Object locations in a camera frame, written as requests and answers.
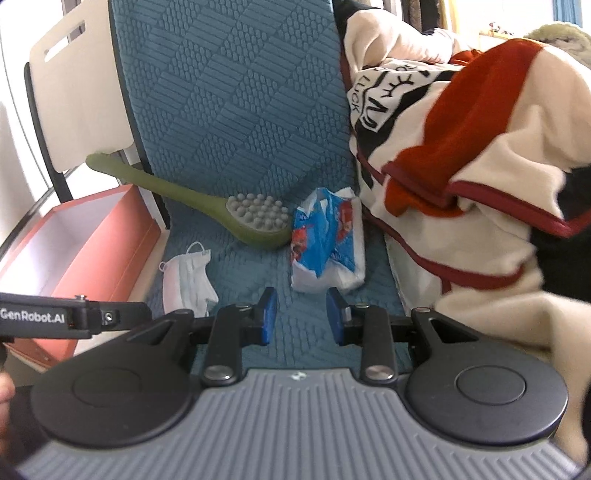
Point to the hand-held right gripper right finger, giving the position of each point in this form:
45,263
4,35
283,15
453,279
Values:
336,318

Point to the green massage brush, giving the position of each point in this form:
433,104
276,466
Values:
161,187

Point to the cream and red printed blanket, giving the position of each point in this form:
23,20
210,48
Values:
485,258

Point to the white chair with black frame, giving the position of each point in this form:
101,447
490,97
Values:
78,92

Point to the blue tissue pack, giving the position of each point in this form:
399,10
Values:
323,240

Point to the red storage box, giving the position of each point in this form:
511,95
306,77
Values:
129,230

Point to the white face mask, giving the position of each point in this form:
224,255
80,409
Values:
189,281

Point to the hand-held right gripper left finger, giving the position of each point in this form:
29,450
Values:
268,318

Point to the green fluffy cloth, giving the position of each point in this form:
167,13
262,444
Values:
563,39

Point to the pale pink cloth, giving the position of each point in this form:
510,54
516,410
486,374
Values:
392,41

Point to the blue textured mat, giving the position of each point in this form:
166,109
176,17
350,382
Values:
244,115

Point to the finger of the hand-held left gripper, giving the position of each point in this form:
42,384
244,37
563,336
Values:
124,316

